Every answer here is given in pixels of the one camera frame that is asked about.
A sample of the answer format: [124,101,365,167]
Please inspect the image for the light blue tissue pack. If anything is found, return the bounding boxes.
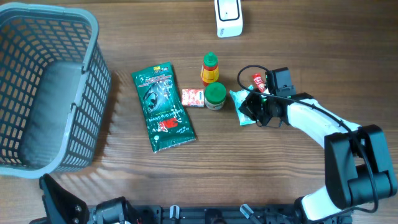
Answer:
[229,90,255,126]

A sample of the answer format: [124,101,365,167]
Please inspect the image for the red stick sachet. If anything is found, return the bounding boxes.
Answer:
[252,73,267,93]

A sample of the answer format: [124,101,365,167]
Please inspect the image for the red sriracha bottle green cap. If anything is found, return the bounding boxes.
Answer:
[200,52,220,86]

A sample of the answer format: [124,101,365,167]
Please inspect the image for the green glove package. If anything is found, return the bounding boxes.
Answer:
[131,62,196,153]

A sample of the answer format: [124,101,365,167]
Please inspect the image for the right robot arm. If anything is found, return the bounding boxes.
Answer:
[239,89,397,223]

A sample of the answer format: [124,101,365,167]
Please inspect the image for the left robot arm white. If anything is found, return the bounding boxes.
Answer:
[30,174,142,224]

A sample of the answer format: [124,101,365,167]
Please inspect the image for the white barcode scanner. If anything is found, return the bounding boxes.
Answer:
[214,0,243,38]

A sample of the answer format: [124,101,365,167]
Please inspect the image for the green lid jar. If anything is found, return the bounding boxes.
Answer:
[205,82,226,110]

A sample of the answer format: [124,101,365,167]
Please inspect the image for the small red white box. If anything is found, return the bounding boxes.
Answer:
[182,89,205,107]

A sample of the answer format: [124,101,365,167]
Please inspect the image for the grey plastic basket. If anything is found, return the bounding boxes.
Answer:
[1,2,111,179]

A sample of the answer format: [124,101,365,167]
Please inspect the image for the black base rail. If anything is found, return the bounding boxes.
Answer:
[86,203,354,224]

